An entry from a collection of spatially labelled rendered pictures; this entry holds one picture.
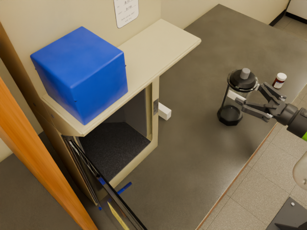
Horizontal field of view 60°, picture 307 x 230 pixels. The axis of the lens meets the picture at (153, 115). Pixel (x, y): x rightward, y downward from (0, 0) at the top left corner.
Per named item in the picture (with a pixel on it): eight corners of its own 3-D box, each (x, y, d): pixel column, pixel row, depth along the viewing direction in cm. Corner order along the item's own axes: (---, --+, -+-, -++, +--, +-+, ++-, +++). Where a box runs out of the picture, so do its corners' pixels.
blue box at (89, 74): (47, 95, 46) (28, 54, 39) (92, 65, 51) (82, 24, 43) (84, 127, 42) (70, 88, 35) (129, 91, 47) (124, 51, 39)
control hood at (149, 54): (55, 130, 54) (38, 97, 46) (160, 52, 68) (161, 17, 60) (92, 164, 49) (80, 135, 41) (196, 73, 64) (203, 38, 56)
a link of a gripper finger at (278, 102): (277, 104, 92) (281, 103, 93) (259, 82, 99) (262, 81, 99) (274, 111, 96) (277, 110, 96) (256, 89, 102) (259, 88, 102)
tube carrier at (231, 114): (211, 116, 113) (221, 80, 96) (225, 101, 118) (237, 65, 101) (234, 129, 108) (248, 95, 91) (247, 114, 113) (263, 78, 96)
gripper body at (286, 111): (302, 103, 90) (277, 90, 94) (292, 118, 86) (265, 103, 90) (293, 117, 96) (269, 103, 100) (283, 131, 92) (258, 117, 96)
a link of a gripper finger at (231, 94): (244, 104, 97) (243, 105, 97) (227, 95, 100) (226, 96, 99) (246, 98, 95) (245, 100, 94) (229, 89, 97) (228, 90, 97)
